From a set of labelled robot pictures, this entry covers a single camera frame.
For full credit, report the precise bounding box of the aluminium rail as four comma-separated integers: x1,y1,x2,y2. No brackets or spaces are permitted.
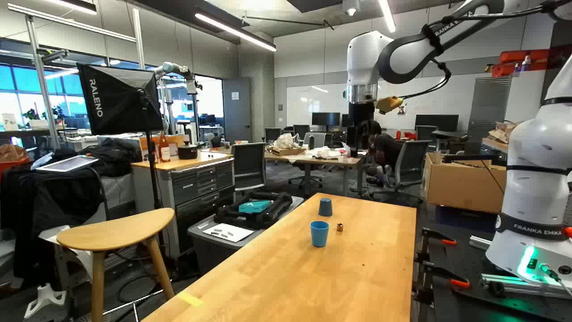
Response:
480,273,572,299

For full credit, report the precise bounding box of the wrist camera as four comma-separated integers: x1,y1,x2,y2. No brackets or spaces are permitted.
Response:
375,96,404,115

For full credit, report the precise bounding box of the white tablet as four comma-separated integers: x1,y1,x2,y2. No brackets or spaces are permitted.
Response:
35,155,99,173

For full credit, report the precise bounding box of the monitor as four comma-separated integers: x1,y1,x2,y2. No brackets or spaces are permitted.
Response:
311,112,341,127
414,114,459,132

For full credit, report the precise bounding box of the grey office chair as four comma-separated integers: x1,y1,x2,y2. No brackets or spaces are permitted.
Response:
231,142,268,192
369,139,433,203

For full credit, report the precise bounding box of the grey door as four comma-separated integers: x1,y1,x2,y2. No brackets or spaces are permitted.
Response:
222,78,252,144

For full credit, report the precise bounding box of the grey louvred panel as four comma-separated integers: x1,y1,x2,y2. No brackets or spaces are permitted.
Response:
467,76,513,143

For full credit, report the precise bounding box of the grey storage bin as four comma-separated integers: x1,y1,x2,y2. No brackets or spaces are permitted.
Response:
187,195,305,275

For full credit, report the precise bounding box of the large cardboard box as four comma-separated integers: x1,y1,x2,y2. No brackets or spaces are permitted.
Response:
422,152,509,215

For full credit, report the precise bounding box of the whiteboard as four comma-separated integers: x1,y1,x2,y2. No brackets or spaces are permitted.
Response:
286,74,475,131

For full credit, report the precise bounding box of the wooden stool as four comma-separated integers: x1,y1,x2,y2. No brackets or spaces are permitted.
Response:
56,207,176,322

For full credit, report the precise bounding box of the grey tool cabinet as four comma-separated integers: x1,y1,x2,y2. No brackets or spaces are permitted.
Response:
131,151,236,258

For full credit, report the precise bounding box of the light blue cup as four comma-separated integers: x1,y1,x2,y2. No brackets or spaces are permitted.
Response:
310,220,330,248

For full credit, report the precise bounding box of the black foam frame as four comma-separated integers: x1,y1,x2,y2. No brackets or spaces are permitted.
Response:
214,191,294,229

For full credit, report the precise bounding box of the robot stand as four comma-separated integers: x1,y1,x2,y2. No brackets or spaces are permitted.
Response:
413,197,572,322

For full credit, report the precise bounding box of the teal box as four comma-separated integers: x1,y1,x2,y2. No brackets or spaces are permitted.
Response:
238,199,273,214

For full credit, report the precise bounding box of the black softbox light on stand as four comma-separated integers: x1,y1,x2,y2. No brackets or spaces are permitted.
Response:
76,63,165,273

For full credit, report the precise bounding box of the potted plant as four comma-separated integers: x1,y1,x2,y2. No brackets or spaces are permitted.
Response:
21,104,66,129

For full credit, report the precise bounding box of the white paper sheet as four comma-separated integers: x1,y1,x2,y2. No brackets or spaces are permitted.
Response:
202,223,255,243

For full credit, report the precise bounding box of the yellow tape strip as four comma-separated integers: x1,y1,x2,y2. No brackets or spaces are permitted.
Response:
178,292,205,308

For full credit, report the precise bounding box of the wooden office table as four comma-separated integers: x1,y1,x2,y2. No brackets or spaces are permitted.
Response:
263,145,366,197

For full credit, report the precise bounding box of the orange bottle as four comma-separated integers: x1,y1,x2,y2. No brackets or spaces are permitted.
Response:
158,132,171,163

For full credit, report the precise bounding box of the blue box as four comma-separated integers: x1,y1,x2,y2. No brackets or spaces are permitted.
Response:
435,204,498,233

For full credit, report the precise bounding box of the orange handled clamp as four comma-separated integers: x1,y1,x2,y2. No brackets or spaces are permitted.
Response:
421,227,458,247
422,261,471,289

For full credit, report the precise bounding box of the person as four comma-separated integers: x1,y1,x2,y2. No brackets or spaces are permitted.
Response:
363,119,404,187

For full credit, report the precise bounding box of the black cloth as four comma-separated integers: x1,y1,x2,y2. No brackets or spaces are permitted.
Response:
0,165,107,280

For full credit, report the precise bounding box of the black bag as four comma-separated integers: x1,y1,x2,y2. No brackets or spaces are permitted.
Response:
88,138,143,178

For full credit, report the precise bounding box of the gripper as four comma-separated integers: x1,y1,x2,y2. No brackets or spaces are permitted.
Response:
347,102,375,157

